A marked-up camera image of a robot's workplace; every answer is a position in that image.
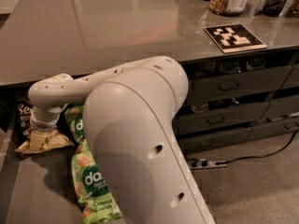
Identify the open grey top drawer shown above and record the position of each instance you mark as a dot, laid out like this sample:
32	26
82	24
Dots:
34	189

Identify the green dang bag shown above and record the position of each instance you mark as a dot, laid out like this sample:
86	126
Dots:
73	117
94	198

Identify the grey upper side drawer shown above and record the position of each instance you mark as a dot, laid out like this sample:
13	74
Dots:
241	84

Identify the brown sea salt chip bag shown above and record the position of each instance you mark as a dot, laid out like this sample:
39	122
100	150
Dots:
38	141

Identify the green dang bag middle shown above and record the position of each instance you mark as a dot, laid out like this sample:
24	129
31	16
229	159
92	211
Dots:
73	117

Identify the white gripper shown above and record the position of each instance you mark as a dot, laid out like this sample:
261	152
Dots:
43	124

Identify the green dang bag front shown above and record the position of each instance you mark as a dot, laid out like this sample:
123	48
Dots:
94	198

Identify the black white fiducial marker tile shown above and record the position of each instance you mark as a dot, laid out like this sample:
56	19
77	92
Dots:
231	38

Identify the grey power strip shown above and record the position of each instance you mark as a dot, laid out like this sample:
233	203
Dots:
195	164

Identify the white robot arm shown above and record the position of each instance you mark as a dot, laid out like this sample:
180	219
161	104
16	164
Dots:
127	121

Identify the grey lower side drawer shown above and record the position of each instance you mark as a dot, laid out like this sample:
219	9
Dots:
214	140

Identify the grey right lower drawer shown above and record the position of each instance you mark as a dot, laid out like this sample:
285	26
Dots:
274	128

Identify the grey middle side drawer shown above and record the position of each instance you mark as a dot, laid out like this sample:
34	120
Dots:
194	123

